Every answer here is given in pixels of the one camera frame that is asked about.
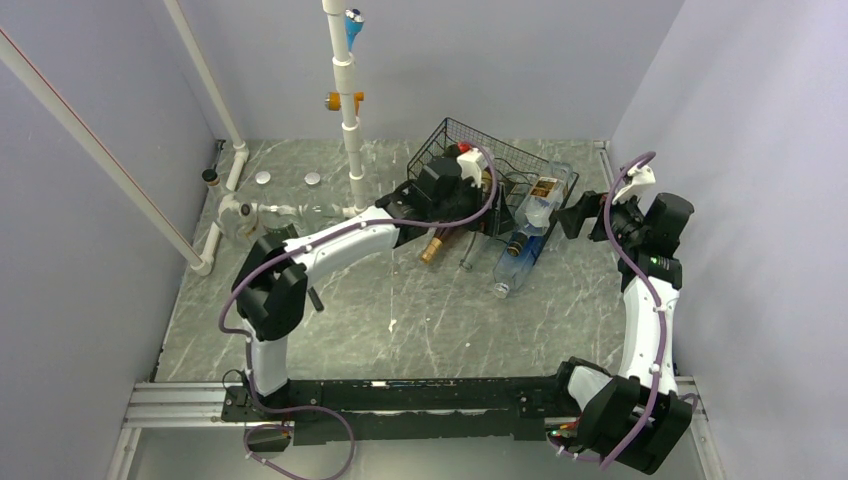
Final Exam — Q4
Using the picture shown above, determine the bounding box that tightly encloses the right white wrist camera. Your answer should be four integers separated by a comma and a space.
612, 164, 656, 204

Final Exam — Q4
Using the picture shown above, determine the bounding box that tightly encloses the clear round cork-stoppered bottle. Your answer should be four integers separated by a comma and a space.
201, 168, 262, 250

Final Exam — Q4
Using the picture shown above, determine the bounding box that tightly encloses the aluminium frame rail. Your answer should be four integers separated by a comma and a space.
105, 142, 730, 480

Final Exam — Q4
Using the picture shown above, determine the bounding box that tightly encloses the clear bottle dark label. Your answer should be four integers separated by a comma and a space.
300, 172, 347, 235

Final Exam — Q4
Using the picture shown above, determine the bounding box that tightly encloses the clear bottle silver cap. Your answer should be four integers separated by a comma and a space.
254, 170, 303, 238

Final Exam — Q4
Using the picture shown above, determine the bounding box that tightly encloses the white PVC pipe frame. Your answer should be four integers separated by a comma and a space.
1, 1, 366, 276

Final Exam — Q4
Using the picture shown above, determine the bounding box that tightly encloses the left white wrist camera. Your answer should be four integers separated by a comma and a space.
456, 142, 490, 188

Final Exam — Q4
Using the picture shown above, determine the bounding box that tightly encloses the blue square glass bottle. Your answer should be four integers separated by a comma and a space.
493, 232, 548, 299

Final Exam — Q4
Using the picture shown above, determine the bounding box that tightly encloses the black wire wine rack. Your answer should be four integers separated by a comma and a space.
407, 117, 550, 231

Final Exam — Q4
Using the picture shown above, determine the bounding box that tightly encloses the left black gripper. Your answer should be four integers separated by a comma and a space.
431, 176, 519, 238

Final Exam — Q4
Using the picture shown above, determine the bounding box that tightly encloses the blue pipe clip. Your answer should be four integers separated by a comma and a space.
345, 8, 365, 51

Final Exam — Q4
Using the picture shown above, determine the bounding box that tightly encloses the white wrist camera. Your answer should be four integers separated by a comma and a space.
612, 164, 656, 204
456, 142, 490, 188

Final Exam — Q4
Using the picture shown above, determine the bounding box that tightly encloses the clear square bottle black cap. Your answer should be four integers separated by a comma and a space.
506, 162, 573, 257

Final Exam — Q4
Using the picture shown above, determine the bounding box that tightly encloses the dark gold-foil wine bottle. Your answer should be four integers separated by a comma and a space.
419, 227, 465, 264

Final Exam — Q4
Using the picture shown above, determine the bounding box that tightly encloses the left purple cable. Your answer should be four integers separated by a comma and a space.
218, 145, 499, 480

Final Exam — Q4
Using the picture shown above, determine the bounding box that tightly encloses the dark green wine bottle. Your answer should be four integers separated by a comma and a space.
405, 155, 478, 223

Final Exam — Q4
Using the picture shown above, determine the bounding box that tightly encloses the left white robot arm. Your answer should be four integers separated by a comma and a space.
223, 147, 499, 420

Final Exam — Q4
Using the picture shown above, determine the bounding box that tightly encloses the purple cable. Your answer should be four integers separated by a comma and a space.
218, 145, 499, 480
547, 150, 700, 472

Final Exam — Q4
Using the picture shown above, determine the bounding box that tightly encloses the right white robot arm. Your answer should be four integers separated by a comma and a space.
547, 191, 694, 475

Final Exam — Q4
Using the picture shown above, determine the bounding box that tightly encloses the black handled metal tool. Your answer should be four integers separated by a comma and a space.
307, 288, 325, 312

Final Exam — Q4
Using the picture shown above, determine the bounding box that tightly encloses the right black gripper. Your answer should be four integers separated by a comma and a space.
555, 186, 646, 249

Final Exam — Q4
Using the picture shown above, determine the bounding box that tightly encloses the clear slim empty bottle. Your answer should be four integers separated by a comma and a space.
459, 173, 531, 272

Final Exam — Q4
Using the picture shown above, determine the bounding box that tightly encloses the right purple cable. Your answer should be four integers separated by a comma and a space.
547, 150, 700, 472

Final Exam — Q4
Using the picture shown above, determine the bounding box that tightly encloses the orange pipe clamp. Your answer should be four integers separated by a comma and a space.
324, 91, 366, 113

